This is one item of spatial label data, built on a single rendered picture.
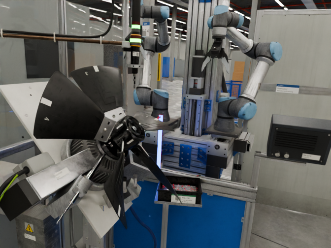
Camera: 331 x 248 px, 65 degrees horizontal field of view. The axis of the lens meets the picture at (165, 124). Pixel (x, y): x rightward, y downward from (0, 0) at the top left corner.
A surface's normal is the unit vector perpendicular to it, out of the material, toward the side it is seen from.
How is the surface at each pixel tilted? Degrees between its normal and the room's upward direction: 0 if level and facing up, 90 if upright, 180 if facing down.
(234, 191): 90
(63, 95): 76
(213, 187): 90
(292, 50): 90
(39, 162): 50
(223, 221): 90
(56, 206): 102
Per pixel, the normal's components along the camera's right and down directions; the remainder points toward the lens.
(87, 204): 0.76, -0.53
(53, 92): 0.75, -0.09
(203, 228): -0.33, 0.21
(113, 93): 0.25, -0.48
